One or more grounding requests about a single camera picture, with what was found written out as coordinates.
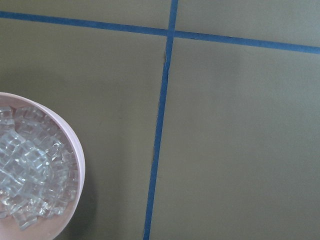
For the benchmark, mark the pink bowl of ice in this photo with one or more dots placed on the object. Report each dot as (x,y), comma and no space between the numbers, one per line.
(42,170)

